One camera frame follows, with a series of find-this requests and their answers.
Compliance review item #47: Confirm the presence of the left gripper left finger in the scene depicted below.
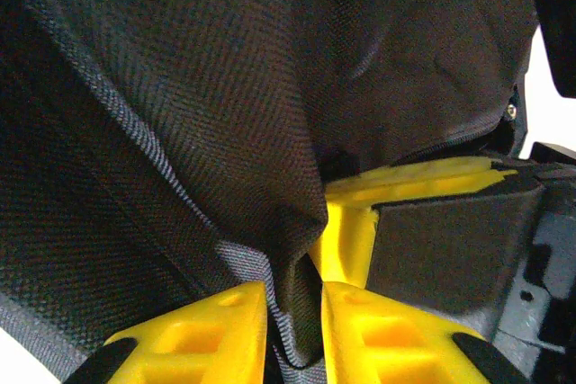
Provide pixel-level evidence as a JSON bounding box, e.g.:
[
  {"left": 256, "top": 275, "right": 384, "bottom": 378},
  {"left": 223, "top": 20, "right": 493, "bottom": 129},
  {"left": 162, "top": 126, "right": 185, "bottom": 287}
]
[{"left": 62, "top": 280, "right": 270, "bottom": 384}]

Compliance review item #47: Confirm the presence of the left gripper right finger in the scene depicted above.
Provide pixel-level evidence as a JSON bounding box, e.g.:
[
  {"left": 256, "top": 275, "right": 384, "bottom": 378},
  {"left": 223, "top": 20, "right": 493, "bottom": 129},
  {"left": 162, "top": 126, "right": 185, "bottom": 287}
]
[{"left": 320, "top": 280, "right": 533, "bottom": 384}]

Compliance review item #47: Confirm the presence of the black fabric backpack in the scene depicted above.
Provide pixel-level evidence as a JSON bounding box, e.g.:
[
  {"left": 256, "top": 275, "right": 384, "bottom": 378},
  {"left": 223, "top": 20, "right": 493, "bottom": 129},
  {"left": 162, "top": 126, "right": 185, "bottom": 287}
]
[{"left": 0, "top": 0, "right": 541, "bottom": 384}]

